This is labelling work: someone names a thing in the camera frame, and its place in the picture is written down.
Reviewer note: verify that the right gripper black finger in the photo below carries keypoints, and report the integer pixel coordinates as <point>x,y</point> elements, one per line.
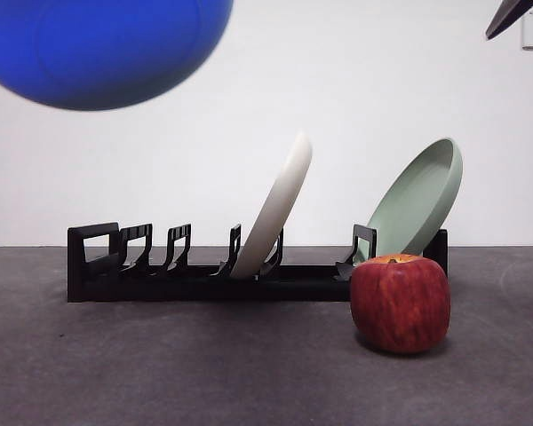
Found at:
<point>508,18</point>

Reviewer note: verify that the red apple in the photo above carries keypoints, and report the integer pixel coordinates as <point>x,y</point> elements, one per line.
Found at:
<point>400,306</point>

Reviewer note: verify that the blue plate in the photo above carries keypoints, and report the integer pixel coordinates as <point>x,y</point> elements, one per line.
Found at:
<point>97,49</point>

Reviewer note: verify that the green plate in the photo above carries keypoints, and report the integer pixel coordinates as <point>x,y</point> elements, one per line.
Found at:
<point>413,204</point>

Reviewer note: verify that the white plate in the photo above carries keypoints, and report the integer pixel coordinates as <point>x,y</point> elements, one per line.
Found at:
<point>280,208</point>

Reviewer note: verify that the black plate rack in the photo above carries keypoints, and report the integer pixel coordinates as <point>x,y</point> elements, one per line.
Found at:
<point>204,288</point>

